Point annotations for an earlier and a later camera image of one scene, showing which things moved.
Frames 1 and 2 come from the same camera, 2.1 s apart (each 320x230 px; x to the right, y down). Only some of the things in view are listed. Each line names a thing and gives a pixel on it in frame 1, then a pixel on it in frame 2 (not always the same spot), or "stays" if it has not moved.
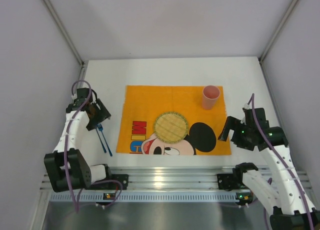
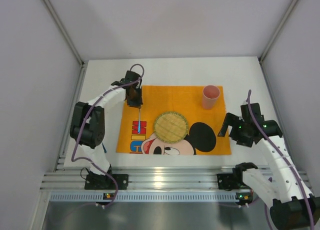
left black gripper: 99,115 -> 135,103
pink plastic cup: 210,94 stays
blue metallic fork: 100,127 -> 139,121
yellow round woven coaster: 171,127 stays
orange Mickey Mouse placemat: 143,104 stays
